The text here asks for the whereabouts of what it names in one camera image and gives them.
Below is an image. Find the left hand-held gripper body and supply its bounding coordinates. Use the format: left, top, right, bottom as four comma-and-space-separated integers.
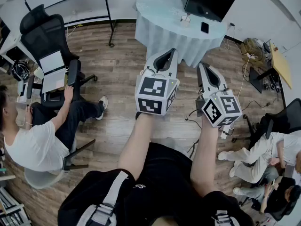
135, 66, 181, 116

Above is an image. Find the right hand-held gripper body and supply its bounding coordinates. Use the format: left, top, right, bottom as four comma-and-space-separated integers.
200, 83, 243, 140

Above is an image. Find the white cup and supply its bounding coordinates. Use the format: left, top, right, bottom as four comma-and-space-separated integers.
180, 15, 191, 28

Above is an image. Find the person's right forearm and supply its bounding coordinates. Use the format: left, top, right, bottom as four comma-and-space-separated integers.
190, 116, 221, 198

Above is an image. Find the person's left forearm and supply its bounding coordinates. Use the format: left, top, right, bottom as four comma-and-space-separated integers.
117, 112, 156, 174

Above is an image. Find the small black box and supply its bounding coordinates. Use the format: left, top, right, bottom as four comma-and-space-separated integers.
195, 95, 207, 118

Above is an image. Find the round table with pale tablecloth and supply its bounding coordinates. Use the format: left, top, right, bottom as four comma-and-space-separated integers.
134, 0, 228, 68

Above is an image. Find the yellow wooden board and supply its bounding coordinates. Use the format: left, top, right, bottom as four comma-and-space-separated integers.
269, 41, 293, 90

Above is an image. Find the large black box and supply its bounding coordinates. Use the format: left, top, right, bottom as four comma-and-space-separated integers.
181, 0, 241, 22

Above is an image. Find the person's black clothing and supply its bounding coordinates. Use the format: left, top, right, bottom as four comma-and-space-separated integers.
57, 142, 255, 226

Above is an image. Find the silver open laptop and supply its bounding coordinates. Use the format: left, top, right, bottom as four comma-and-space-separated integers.
38, 50, 68, 94

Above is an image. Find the whiteboard on black stand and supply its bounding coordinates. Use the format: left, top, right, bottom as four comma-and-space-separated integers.
17, 0, 116, 48

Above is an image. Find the black mesh office chair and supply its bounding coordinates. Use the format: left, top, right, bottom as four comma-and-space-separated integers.
19, 4, 98, 110

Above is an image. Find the white small device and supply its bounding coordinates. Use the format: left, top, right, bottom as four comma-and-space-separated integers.
16, 80, 29, 104

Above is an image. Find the white plastic chair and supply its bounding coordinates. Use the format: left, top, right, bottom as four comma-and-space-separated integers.
24, 137, 96, 190

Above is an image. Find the white desk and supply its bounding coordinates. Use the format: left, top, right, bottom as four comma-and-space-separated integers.
0, 15, 36, 67

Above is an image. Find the metal storage rack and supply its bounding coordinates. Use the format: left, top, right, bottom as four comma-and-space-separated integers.
0, 186, 33, 226

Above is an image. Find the tangle of cables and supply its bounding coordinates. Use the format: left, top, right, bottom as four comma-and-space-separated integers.
239, 37, 271, 63

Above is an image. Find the black floor cable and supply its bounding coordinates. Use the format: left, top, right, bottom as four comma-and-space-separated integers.
184, 109, 203, 159

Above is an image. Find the grey shoulder strap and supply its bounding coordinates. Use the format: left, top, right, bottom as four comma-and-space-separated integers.
76, 170, 129, 226
210, 210, 237, 226

